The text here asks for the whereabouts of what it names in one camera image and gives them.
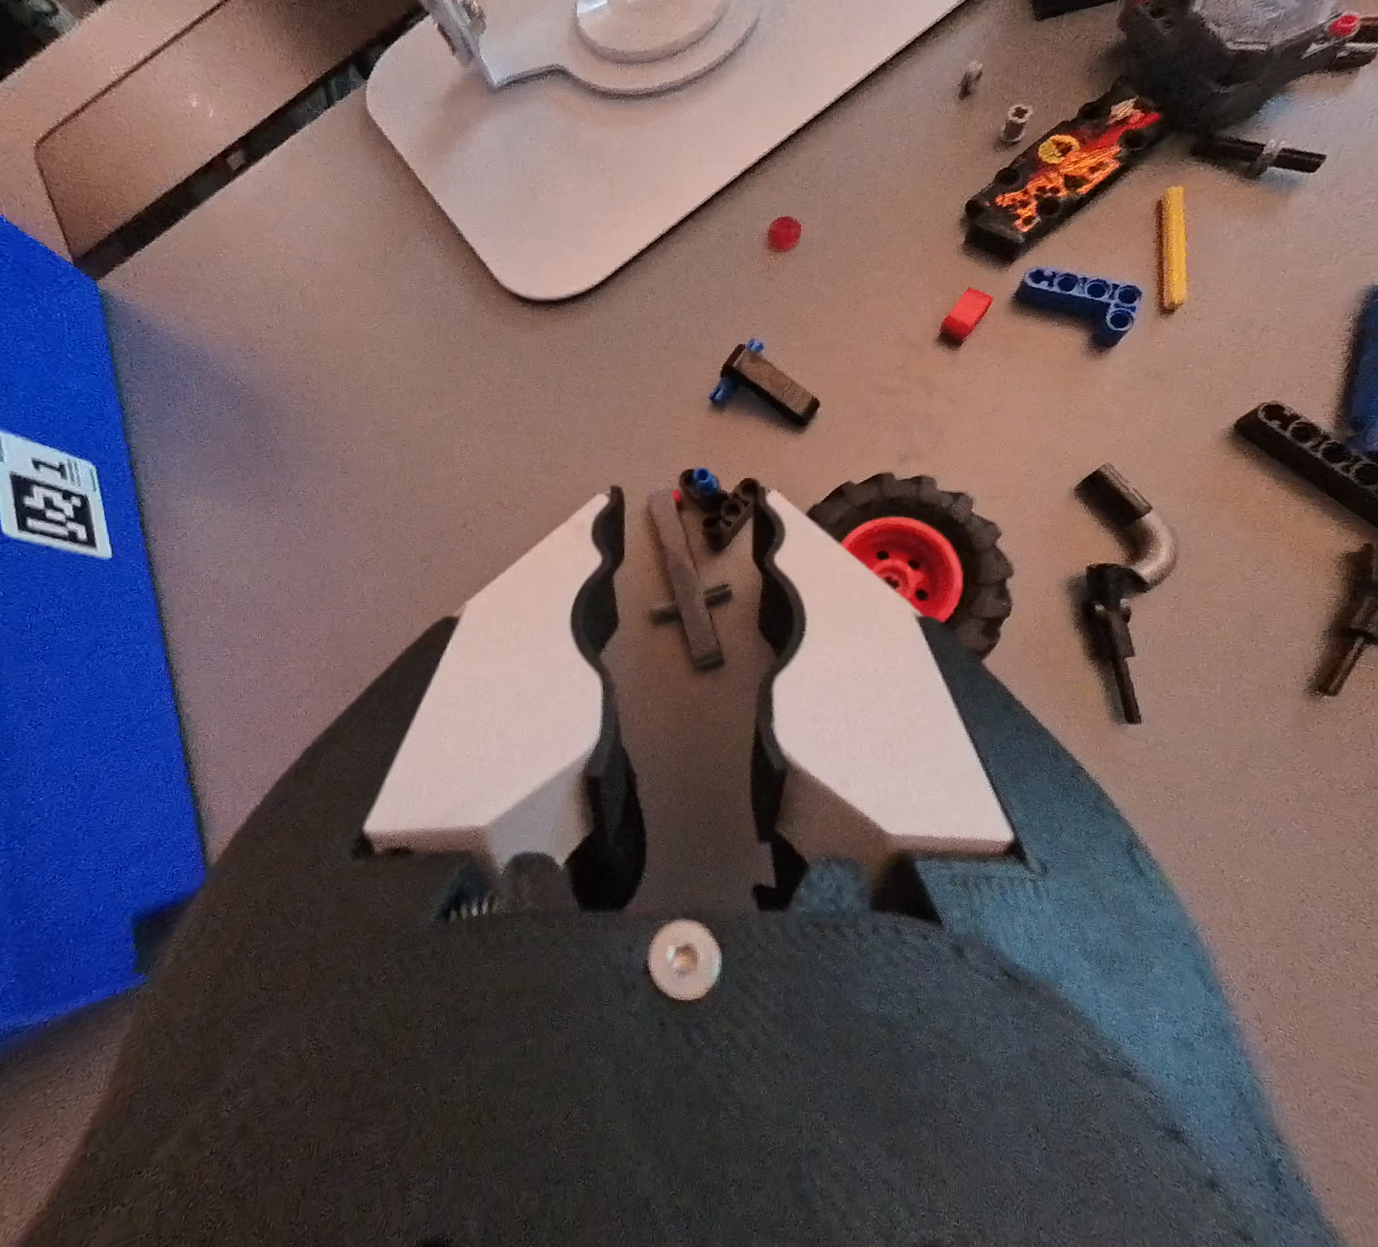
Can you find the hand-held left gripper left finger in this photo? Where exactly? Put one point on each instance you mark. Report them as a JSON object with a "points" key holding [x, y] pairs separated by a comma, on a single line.
{"points": [[484, 731]]}

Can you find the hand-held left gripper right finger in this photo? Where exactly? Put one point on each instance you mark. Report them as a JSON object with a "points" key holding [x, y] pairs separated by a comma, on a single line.
{"points": [[883, 731]]}

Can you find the dark grey toy beam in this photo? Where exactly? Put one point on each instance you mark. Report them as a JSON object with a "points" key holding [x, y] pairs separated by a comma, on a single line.
{"points": [[691, 592]]}

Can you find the grey toy pull-back motor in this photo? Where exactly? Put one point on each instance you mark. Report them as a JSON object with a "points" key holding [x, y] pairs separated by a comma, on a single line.
{"points": [[1249, 21]]}

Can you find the grey elbow toy tube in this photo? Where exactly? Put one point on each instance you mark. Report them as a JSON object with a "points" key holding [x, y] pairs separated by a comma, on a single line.
{"points": [[1138, 526]]}

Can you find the grey desk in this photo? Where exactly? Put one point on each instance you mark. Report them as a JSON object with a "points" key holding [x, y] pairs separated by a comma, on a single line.
{"points": [[389, 430]]}

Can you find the black wheel red rim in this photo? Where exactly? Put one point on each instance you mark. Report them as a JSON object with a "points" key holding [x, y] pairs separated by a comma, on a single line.
{"points": [[927, 559]]}

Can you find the black toy axle pin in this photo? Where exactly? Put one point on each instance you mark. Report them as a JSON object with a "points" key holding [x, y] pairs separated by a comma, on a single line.
{"points": [[1116, 641]]}

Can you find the small black toy connector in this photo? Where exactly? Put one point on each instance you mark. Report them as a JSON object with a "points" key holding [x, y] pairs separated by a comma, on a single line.
{"points": [[766, 383]]}

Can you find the blue plastic bin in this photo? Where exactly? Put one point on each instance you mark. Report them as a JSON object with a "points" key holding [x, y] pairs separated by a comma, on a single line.
{"points": [[75, 731]]}

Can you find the small blue toy beam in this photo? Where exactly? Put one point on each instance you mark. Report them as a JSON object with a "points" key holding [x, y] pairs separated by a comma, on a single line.
{"points": [[1081, 300]]}

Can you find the small red toy disc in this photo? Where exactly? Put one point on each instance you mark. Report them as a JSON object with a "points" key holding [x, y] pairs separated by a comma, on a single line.
{"points": [[783, 233]]}

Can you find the yellow toy axle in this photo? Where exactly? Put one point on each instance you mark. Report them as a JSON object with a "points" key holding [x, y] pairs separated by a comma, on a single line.
{"points": [[1172, 250]]}

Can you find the black panel flame sticker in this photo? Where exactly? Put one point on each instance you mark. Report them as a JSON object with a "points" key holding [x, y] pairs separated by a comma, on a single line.
{"points": [[1067, 170]]}

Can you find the small grey toy bush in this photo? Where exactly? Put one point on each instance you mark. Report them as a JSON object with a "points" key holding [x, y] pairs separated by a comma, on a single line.
{"points": [[1017, 122]]}

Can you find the black white toy pin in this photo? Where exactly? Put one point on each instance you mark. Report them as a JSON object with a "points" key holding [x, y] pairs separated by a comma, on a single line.
{"points": [[1262, 153]]}

